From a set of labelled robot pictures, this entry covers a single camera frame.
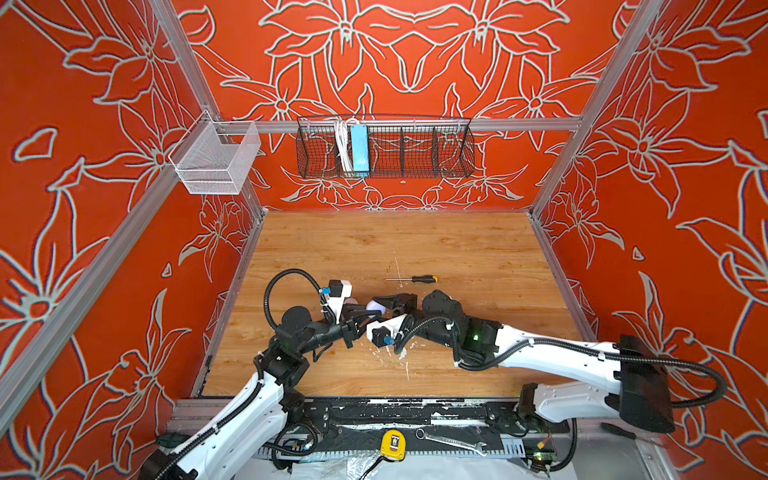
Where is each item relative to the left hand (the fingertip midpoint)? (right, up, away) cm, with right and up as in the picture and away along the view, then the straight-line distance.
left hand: (377, 312), depth 68 cm
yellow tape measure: (+4, -31, 0) cm, 31 cm away
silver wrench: (+11, -30, +3) cm, 32 cm away
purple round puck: (-1, +2, -1) cm, 3 cm away
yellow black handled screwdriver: (+13, +4, +30) cm, 33 cm away
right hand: (-1, +3, 0) cm, 3 cm away
